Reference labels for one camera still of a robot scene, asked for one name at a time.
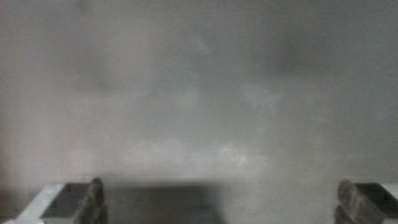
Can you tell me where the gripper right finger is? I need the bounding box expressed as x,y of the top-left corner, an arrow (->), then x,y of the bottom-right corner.
333,180 -> 398,224

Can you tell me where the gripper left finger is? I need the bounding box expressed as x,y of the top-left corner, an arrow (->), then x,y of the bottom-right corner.
10,178 -> 108,224

